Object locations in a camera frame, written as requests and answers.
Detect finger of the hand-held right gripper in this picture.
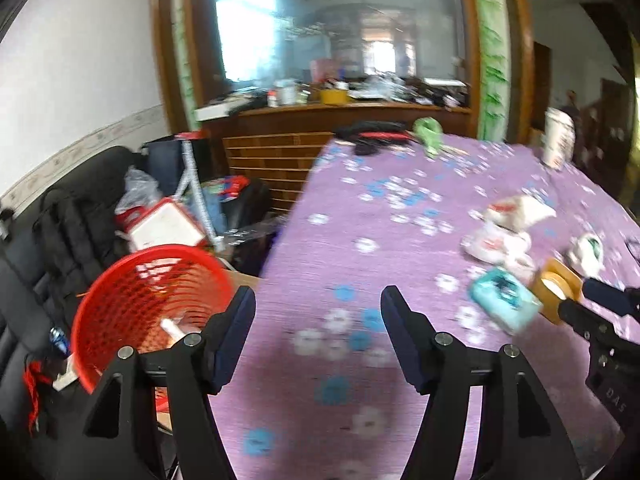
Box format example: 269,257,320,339
581,277,640,322
557,299,640,350

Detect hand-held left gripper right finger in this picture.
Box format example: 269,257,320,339
380,285,583,480

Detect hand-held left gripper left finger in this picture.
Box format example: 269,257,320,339
82,285,257,480

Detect yellow tape roll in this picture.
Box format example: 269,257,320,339
530,257,584,324

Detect teal tissue packet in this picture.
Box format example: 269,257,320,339
467,266,544,336

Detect white plastic bag red print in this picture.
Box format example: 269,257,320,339
482,195,557,234

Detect red plastic basket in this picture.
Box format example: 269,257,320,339
70,244,236,395

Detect purple floral tablecloth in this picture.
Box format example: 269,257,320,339
207,132,640,480

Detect white red-rimmed container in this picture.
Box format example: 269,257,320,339
125,199,209,254

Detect colorful printed bag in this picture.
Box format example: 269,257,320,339
202,176,252,232

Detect white lace strip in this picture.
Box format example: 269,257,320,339
175,140,219,252

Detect white patterned paper cup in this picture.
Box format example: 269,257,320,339
542,107,576,170

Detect wooden mirror cabinet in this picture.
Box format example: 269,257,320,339
150,0,536,217

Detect clear plastic bag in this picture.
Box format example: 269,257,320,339
115,167,164,216

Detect dark shopping bag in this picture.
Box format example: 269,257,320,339
142,135,212,196

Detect red tool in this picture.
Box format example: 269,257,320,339
360,131,409,145

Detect green cloth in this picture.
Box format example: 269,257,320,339
412,117,445,157

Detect black sofa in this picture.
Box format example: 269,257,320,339
0,146,151,480

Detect white flat box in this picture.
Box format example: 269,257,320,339
194,102,251,122

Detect wooden door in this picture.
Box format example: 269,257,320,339
532,42,554,132

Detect red cord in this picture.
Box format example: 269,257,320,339
22,360,47,433

